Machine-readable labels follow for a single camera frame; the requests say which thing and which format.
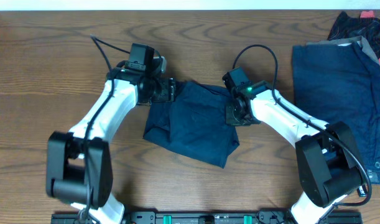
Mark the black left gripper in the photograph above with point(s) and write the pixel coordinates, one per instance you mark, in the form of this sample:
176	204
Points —
169	91

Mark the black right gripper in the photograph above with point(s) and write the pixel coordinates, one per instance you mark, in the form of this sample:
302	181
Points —
230	119

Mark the navy blue shorts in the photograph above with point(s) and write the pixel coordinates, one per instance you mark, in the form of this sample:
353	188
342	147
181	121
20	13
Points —
194	124

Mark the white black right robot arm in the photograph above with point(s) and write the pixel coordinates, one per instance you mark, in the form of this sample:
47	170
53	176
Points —
329	164

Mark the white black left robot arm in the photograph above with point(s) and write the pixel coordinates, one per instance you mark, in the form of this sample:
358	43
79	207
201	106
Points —
79	167

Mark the dark blue clothes pile shorts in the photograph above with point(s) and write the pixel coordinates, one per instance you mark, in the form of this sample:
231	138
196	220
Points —
341	83

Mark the black patterned garment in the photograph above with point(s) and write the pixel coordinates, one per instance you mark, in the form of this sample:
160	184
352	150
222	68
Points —
346	27

